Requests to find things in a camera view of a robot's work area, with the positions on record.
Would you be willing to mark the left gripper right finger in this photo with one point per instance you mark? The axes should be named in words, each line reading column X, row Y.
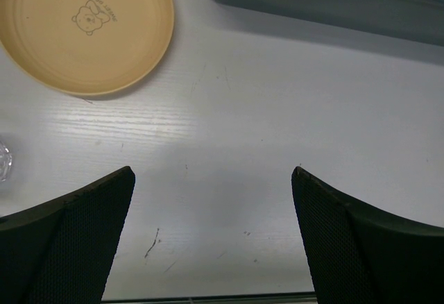
column 358, row 253

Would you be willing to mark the left yellow bear plate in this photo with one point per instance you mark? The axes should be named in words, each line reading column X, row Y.
column 87, row 47

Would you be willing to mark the clear glass cup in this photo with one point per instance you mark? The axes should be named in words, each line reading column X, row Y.
column 6, row 161

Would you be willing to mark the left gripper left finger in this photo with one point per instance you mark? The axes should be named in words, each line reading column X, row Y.
column 62, row 251

